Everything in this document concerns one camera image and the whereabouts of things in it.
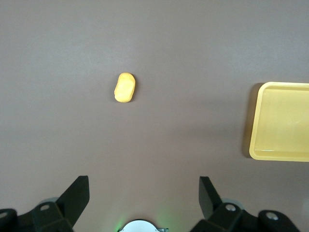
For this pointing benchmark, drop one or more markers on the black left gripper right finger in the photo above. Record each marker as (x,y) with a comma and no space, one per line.
(217,212)

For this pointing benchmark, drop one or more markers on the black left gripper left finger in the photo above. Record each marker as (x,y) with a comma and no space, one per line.
(70,203)

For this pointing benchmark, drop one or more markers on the yellow potato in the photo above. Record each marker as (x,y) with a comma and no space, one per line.
(124,87)

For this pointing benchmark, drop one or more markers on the yellow plastic tray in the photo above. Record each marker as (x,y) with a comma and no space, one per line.
(282,120)

